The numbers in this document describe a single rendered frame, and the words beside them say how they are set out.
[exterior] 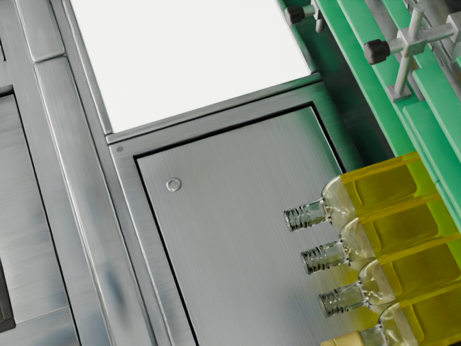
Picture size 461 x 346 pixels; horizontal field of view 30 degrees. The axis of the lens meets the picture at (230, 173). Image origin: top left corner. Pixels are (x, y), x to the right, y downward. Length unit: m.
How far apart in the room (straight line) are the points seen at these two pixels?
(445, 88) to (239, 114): 0.38
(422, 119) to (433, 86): 0.07
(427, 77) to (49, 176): 0.58
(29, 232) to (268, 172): 0.35
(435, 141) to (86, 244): 0.49
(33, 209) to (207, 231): 0.27
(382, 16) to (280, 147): 0.24
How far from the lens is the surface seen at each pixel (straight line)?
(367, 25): 1.18
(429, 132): 1.06
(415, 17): 0.99
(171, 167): 1.24
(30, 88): 1.39
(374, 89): 1.21
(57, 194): 1.28
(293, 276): 1.16
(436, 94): 1.01
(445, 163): 1.05
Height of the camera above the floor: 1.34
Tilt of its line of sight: 8 degrees down
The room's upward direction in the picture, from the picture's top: 107 degrees counter-clockwise
